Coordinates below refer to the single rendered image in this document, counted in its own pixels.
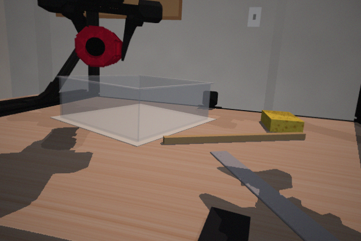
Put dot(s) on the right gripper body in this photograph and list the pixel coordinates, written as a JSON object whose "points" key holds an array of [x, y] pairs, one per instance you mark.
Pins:
{"points": [[144, 9]]}

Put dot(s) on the grey flat bar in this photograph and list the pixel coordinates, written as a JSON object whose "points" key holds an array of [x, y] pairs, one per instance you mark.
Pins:
{"points": [[302, 224]]}

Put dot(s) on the tan wooden stick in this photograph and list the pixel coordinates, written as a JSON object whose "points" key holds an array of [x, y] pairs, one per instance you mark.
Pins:
{"points": [[206, 138]]}

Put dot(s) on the yellow sponge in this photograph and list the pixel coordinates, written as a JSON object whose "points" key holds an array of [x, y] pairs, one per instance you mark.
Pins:
{"points": [[284, 122]]}

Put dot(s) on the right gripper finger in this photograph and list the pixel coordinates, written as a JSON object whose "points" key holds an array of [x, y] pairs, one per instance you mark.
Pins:
{"points": [[78, 19], [130, 26]]}

